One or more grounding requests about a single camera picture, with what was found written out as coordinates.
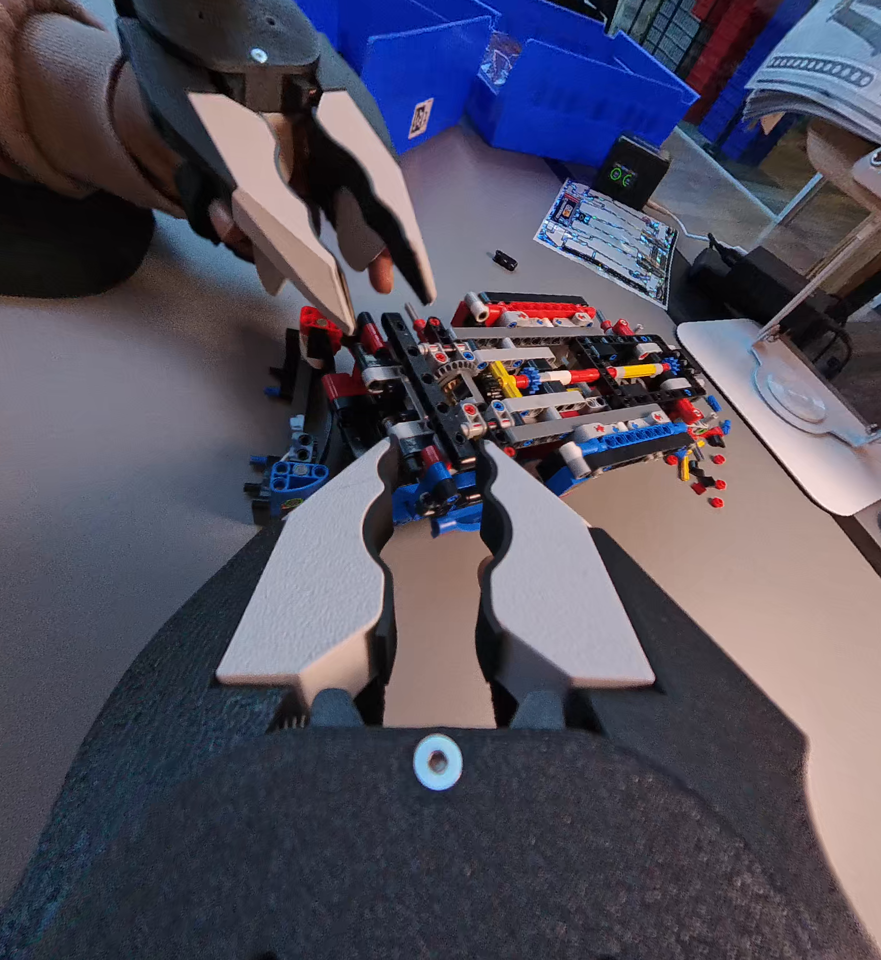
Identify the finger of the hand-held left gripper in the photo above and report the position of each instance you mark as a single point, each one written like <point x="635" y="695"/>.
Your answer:
<point x="275" y="225"/>
<point x="373" y="165"/>

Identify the lego instruction booklet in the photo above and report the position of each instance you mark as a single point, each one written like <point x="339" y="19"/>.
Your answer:
<point x="838" y="75"/>

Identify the blue storage bin near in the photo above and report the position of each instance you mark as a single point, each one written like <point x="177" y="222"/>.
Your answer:
<point x="410" y="67"/>

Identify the pile of small lego pieces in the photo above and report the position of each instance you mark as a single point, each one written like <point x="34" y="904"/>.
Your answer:
<point x="699" y="469"/>

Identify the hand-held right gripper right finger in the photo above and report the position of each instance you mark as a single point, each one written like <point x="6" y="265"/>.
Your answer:
<point x="560" y="600"/>

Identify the red blue lego car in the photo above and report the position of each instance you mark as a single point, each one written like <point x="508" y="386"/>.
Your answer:
<point x="545" y="390"/>

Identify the stack of coloured crates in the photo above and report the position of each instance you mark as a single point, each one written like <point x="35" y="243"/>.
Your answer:
<point x="710" y="60"/>

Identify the wooden bench frame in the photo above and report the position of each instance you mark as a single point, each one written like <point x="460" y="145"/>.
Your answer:
<point x="853" y="217"/>

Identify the black lego chassis frame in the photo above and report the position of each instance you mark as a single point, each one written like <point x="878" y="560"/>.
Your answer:
<point x="298" y="480"/>

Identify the lego sticker sheet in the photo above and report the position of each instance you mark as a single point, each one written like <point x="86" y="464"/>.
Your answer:
<point x="613" y="240"/>

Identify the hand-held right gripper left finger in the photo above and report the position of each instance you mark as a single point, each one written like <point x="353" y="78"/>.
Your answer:
<point x="313" y="600"/>

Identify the black lego connector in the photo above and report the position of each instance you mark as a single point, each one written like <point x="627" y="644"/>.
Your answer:
<point x="506" y="260"/>

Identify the blue plastic bin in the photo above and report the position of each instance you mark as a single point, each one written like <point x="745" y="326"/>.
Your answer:
<point x="583" y="105"/>

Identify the white book stand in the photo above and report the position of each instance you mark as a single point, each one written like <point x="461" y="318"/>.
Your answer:
<point x="785" y="420"/>

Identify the person's left hand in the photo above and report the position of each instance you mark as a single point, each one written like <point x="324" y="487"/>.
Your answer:
<point x="148" y="157"/>

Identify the black device green display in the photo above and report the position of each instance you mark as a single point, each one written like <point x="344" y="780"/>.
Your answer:
<point x="628" y="176"/>

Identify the black power adapter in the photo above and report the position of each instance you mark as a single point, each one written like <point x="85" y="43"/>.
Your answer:
<point x="770" y="292"/>

